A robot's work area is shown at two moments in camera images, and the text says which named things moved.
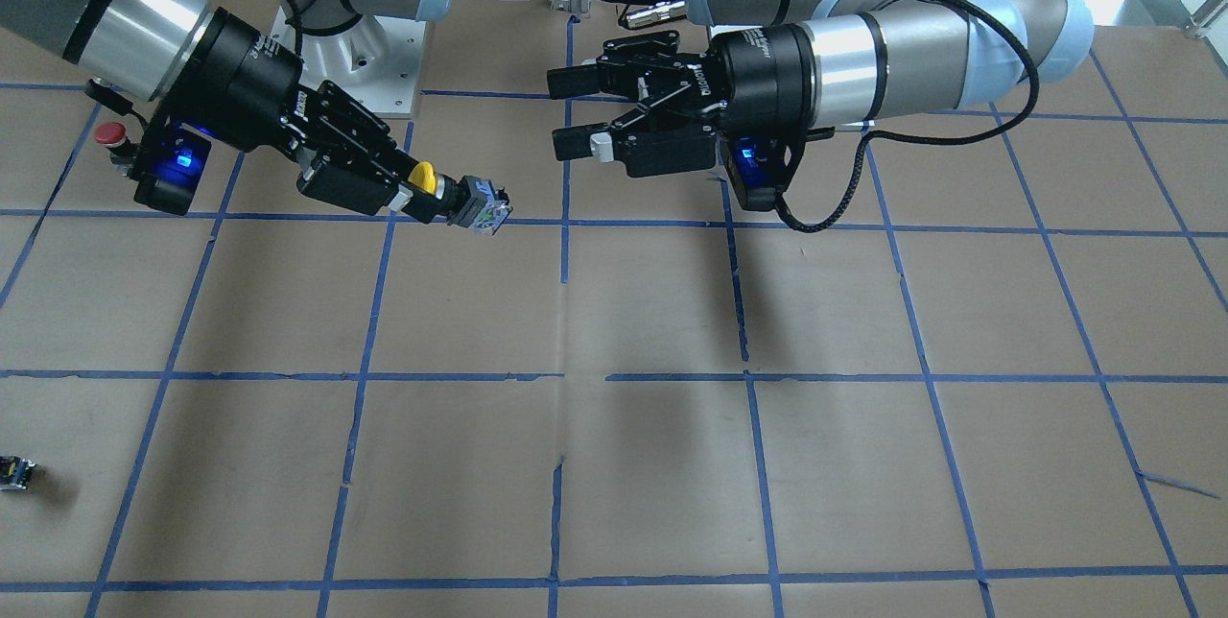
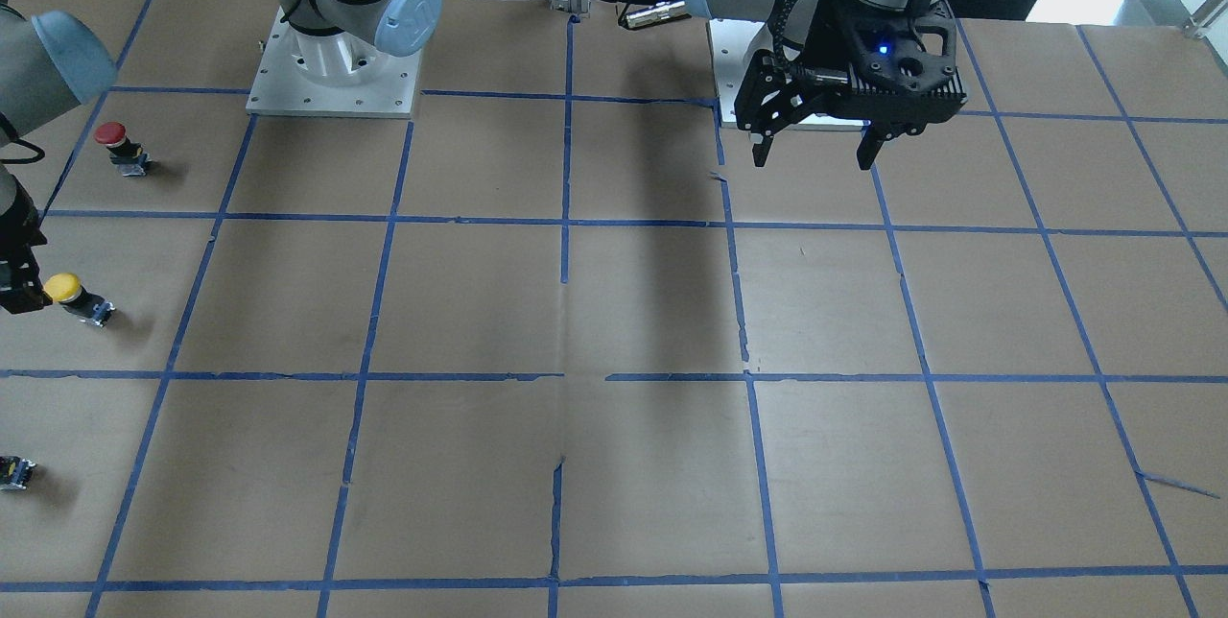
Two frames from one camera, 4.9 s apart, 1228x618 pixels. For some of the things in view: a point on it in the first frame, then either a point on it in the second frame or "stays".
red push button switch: [122, 150] stays
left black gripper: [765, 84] to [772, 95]
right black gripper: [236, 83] to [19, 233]
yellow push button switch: [474, 202] to [66, 289]
